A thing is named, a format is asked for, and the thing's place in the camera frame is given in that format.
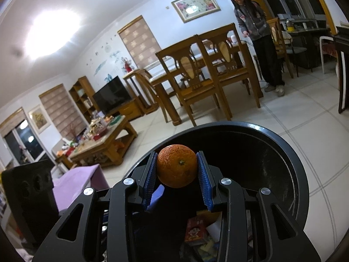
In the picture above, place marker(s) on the wooden television cabinet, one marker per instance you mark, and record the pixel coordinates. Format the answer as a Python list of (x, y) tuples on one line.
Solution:
[(132, 110)]

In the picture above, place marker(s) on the large framed picture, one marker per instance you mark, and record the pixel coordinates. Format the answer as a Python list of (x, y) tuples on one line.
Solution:
[(195, 6)]

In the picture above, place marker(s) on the round-backed wooden chair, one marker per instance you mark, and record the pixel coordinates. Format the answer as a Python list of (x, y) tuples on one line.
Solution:
[(144, 87)]

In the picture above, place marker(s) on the glass balcony door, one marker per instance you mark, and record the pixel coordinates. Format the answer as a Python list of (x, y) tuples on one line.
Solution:
[(27, 144)]

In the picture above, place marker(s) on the dark cluttered counter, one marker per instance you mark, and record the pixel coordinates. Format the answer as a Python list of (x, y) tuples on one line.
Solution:
[(308, 49)]

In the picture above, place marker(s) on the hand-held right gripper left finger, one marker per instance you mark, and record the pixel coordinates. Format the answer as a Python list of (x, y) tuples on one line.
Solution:
[(151, 180)]

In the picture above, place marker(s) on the black flat television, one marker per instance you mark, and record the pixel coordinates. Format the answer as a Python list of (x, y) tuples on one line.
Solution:
[(111, 95)]

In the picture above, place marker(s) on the wooden dining chair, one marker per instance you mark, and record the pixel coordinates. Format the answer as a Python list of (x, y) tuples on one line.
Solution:
[(226, 54), (190, 87), (278, 38)]

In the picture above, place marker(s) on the red wall ornament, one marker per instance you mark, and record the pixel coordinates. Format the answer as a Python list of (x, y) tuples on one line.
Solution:
[(126, 65)]

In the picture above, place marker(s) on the clutter of small items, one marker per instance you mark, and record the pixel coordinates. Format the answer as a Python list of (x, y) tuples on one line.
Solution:
[(95, 131)]

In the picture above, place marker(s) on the wooden dining table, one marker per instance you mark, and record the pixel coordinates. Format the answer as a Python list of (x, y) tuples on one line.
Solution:
[(245, 68)]

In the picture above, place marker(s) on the white paper scrap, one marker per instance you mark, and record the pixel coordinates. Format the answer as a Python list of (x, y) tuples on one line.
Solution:
[(215, 228)]

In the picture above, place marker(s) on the orange mandarin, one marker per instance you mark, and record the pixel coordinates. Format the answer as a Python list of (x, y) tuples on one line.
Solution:
[(177, 166)]

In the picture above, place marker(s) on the patterned brown window blind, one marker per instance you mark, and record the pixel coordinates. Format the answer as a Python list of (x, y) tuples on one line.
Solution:
[(139, 43), (62, 112), (12, 121)]

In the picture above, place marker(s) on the round ceiling light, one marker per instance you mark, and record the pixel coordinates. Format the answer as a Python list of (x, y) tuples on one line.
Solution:
[(53, 34)]

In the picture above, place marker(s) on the white chair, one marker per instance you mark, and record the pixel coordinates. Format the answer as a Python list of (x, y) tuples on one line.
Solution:
[(324, 54)]

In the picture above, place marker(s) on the wooden coffee table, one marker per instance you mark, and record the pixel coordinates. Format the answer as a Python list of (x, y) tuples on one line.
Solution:
[(120, 131)]

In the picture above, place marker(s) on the yellow snack wrapper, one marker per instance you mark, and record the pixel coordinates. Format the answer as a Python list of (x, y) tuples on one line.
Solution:
[(207, 247)]

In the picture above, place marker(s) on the black round trash bin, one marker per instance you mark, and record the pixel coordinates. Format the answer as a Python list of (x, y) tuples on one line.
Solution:
[(259, 163)]

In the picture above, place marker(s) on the small framed picture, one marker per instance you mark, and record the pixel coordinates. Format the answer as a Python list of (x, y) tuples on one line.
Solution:
[(39, 119)]

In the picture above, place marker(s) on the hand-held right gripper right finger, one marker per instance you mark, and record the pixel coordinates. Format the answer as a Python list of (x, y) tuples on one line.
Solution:
[(204, 180)]

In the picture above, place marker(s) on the dark wooden table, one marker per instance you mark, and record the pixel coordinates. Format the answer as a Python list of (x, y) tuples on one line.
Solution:
[(342, 60)]

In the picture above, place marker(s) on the wooden bookcase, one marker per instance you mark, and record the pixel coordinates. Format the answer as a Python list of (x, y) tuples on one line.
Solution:
[(80, 95)]

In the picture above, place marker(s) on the red printed packet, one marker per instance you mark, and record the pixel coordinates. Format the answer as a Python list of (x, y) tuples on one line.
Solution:
[(195, 232)]

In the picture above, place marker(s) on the purple cloth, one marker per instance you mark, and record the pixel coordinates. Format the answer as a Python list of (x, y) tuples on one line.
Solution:
[(73, 185)]

